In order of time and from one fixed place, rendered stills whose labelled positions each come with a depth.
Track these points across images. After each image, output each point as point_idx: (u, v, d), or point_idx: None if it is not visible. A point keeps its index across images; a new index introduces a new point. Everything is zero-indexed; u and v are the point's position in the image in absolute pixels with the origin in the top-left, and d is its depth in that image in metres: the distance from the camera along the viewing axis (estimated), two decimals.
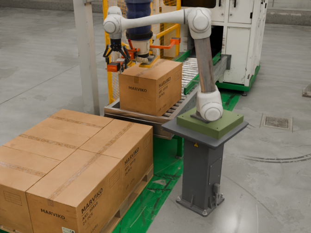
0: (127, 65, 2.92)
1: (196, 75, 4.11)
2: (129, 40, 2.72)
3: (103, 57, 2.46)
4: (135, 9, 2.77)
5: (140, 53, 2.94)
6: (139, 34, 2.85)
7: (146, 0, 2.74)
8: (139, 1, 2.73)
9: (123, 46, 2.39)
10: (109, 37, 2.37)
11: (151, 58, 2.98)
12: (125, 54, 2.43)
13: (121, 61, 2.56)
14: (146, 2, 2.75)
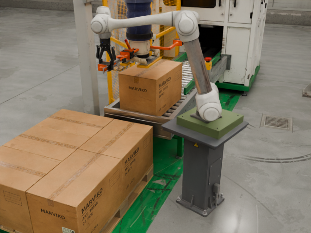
0: (126, 65, 2.93)
1: None
2: (126, 41, 2.73)
3: (96, 58, 2.50)
4: (135, 9, 2.77)
5: (140, 53, 2.94)
6: (138, 34, 2.85)
7: (146, 0, 2.75)
8: (139, 1, 2.73)
9: (112, 47, 2.41)
10: (98, 36, 2.40)
11: (150, 59, 2.97)
12: (112, 56, 2.46)
13: (114, 61, 2.58)
14: (147, 2, 2.75)
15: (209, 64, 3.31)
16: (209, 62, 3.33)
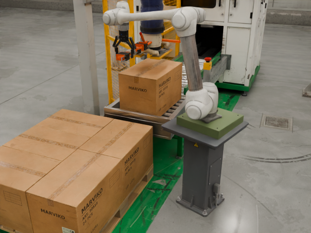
0: (139, 57, 3.17)
1: None
2: (140, 33, 2.96)
3: (112, 46, 2.74)
4: (149, 4, 3.01)
5: (152, 45, 3.18)
6: (152, 28, 3.08)
7: None
8: None
9: (130, 38, 2.65)
10: (117, 28, 2.64)
11: (162, 51, 3.20)
12: (131, 45, 2.69)
13: (130, 52, 2.81)
14: None
15: (209, 64, 3.31)
16: (209, 62, 3.33)
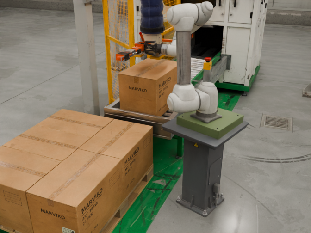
0: (139, 57, 3.17)
1: (196, 75, 4.11)
2: (140, 33, 2.96)
3: (146, 52, 3.03)
4: (149, 4, 3.01)
5: None
6: (152, 28, 3.08)
7: None
8: None
9: (155, 40, 2.95)
10: None
11: None
12: (147, 44, 2.97)
13: (130, 52, 2.81)
14: None
15: (209, 64, 3.31)
16: (209, 62, 3.33)
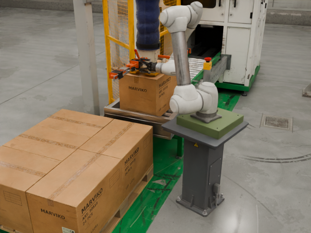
0: (135, 73, 3.15)
1: (196, 75, 4.11)
2: (135, 51, 2.94)
3: (140, 70, 3.02)
4: (145, 21, 2.99)
5: (148, 62, 3.15)
6: (147, 44, 3.06)
7: None
8: None
9: (150, 58, 2.94)
10: None
11: None
12: (142, 61, 2.95)
13: (124, 70, 2.79)
14: None
15: (209, 64, 3.31)
16: (209, 62, 3.33)
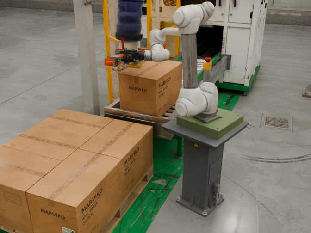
0: (117, 65, 2.90)
1: None
2: (122, 39, 2.72)
3: None
4: (127, 9, 2.80)
5: (130, 54, 2.95)
6: (131, 34, 2.86)
7: None
8: None
9: (136, 48, 2.70)
10: None
11: (139, 60, 2.99)
12: (128, 52, 2.69)
13: (116, 58, 2.54)
14: (139, 0, 2.78)
15: (209, 64, 3.31)
16: (209, 62, 3.33)
